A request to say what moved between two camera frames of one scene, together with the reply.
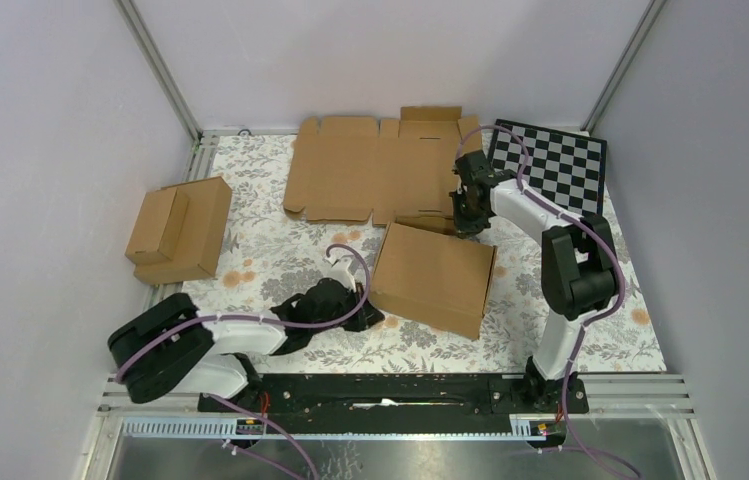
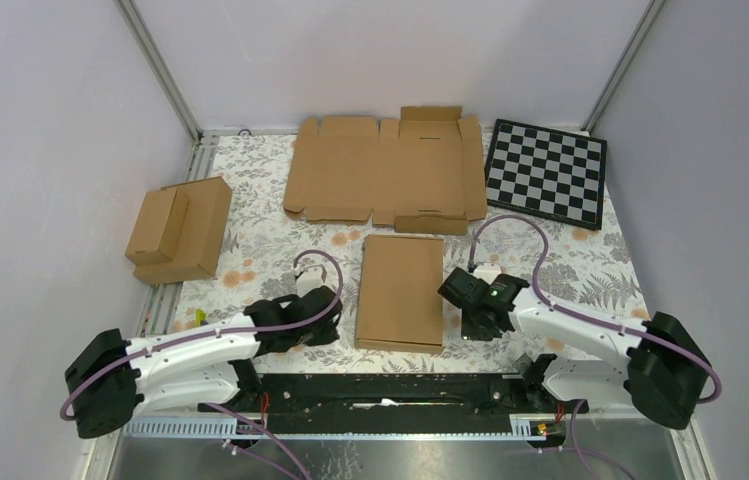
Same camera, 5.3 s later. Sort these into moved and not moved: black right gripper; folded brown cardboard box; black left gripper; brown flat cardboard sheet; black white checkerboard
Moved: black right gripper; black left gripper
Not moved: folded brown cardboard box; brown flat cardboard sheet; black white checkerboard
